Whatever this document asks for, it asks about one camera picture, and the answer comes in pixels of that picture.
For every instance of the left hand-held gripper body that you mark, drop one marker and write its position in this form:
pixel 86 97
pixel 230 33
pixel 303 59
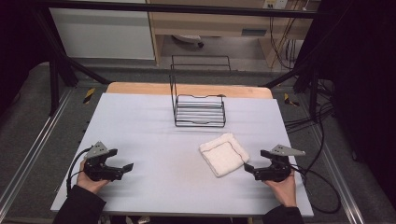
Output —
pixel 99 169

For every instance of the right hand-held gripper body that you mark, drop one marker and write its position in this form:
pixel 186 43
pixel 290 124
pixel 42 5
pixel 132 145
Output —
pixel 277 171

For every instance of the white towel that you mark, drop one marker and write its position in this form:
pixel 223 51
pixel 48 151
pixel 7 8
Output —
pixel 224 154

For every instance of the person's left hand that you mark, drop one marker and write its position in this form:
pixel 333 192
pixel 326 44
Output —
pixel 88 184

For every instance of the person's right hand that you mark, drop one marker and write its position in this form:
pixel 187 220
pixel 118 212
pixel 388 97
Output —
pixel 285 191

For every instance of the light grey table mat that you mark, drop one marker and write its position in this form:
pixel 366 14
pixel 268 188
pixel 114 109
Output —
pixel 149 140

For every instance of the black metal stand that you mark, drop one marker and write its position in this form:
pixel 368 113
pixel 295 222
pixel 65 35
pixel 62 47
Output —
pixel 313 93
pixel 54 81

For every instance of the white cabinet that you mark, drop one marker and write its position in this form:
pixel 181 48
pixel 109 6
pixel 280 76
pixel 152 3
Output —
pixel 102 34

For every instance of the black curtain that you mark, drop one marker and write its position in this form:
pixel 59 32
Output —
pixel 18 46
pixel 364 77

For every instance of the white object under desk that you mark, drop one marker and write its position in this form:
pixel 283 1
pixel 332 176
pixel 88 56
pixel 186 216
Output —
pixel 188 38

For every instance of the wooden desk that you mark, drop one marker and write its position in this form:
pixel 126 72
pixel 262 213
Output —
pixel 218 24

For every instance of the white power strip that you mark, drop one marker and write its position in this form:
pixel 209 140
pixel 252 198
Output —
pixel 275 3

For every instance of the aluminium floor rail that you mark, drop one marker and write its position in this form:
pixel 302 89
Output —
pixel 337 175
pixel 31 147

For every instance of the black horizontal frame bar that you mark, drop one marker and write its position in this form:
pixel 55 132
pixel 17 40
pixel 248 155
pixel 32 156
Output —
pixel 186 8

